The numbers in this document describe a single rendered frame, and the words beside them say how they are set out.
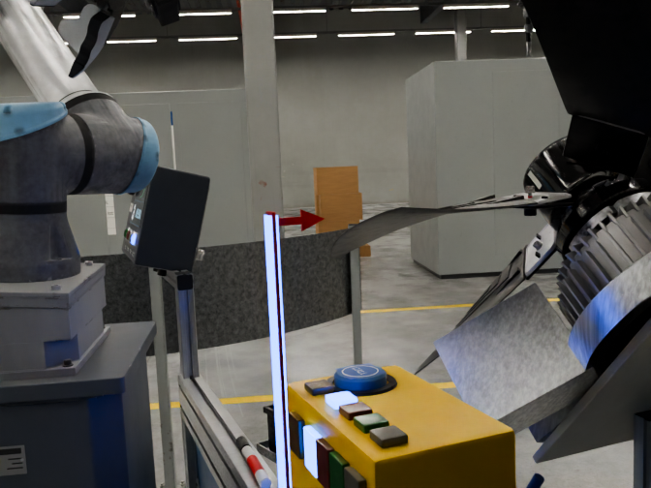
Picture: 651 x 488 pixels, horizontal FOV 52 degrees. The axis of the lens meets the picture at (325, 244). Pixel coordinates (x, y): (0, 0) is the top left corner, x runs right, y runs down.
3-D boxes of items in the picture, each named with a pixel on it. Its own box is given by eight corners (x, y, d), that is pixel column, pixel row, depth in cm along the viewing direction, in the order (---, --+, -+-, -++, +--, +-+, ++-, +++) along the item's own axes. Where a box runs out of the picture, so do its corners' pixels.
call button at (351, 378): (396, 394, 50) (395, 372, 50) (347, 403, 49) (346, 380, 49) (373, 379, 54) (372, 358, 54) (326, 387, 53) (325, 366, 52)
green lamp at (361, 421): (390, 429, 42) (389, 420, 42) (364, 435, 42) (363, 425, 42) (377, 420, 44) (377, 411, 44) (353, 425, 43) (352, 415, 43)
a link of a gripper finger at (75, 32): (53, 59, 88) (77, -8, 85) (91, 81, 88) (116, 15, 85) (39, 59, 85) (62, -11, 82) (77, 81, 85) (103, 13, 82)
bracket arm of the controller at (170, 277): (194, 289, 123) (193, 273, 123) (177, 290, 122) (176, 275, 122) (172, 272, 145) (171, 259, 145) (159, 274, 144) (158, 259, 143)
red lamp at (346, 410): (373, 416, 44) (373, 408, 44) (349, 422, 44) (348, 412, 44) (361, 409, 46) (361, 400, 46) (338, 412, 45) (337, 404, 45)
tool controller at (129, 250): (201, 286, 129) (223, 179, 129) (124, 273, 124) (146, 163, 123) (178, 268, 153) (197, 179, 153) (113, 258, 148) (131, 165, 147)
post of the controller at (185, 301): (200, 377, 125) (193, 272, 123) (183, 380, 124) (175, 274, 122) (197, 373, 128) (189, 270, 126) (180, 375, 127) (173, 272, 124)
